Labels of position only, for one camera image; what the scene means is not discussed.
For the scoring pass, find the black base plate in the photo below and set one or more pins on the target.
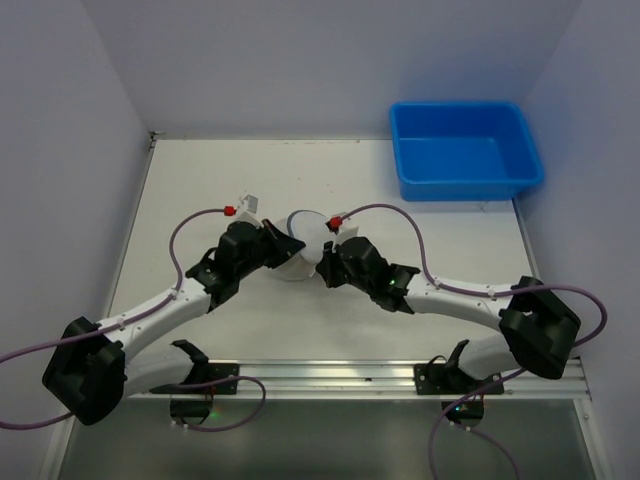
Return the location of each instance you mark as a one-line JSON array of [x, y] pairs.
[[218, 372], [441, 376]]

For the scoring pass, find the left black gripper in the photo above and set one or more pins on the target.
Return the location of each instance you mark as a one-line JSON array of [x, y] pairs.
[[270, 242]]

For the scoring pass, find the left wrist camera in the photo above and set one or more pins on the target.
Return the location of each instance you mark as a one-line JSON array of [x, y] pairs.
[[246, 211]]

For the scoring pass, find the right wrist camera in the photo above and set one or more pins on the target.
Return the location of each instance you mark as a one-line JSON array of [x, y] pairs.
[[342, 228]]

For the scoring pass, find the blue plastic bin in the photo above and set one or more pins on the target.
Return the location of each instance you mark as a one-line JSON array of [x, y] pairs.
[[463, 151]]

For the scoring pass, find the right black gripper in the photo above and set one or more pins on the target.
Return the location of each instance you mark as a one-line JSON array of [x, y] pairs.
[[333, 265]]

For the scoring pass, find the aluminium mounting rail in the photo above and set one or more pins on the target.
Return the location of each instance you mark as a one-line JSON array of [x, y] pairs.
[[345, 379]]

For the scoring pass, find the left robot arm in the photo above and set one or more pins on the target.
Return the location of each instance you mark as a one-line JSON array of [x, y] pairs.
[[97, 365]]

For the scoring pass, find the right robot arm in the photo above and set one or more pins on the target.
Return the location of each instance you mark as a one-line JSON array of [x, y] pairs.
[[534, 329]]

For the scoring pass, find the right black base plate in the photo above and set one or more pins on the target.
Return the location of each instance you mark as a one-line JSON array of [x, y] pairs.
[[441, 376]]

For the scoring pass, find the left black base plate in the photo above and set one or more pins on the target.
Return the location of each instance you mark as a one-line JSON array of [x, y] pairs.
[[218, 372]]

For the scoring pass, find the white mesh laundry bag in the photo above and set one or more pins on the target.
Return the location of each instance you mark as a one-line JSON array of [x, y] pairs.
[[309, 227]]

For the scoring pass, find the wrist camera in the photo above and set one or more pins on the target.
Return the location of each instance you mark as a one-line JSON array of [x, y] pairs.
[[342, 228], [246, 211]]

